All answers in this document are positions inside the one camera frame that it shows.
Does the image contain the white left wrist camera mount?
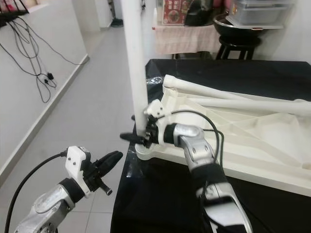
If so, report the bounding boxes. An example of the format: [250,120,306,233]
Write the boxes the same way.
[66,146,92,197]

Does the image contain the white plastic table leg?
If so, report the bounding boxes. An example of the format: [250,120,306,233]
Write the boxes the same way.
[163,74,249,101]
[204,99,311,117]
[121,0,149,140]

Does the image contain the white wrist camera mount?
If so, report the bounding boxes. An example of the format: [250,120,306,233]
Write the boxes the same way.
[66,146,92,197]
[143,100,169,144]

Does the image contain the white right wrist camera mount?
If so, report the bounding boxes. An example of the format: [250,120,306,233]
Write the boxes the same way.
[143,100,169,144]

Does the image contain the black tablecloth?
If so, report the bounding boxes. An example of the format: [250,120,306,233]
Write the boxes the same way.
[111,58,311,233]

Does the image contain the red printed box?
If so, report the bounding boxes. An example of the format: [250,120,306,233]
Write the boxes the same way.
[163,0,190,26]

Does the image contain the black wok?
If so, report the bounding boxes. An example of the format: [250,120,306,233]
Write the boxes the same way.
[213,12,273,40]

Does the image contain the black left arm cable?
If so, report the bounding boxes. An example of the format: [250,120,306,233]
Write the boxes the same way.
[5,153,69,233]

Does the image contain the beige table cover cloth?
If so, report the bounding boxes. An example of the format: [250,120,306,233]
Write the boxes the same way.
[155,24,222,56]

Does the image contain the white plastic table top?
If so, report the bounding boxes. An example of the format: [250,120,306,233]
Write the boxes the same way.
[135,74,311,197]

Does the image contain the black router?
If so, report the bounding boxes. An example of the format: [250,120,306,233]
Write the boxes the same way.
[0,10,31,28]

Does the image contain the crumpled clear tape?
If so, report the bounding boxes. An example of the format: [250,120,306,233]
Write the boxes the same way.
[146,75,165,89]

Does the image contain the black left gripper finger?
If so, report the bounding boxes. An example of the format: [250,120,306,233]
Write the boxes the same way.
[92,150,123,169]
[96,154,123,174]

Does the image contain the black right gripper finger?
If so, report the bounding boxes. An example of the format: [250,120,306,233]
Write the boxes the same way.
[120,132,146,145]

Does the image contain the clear plastic storage box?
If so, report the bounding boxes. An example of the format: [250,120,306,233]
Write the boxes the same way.
[228,0,295,28]

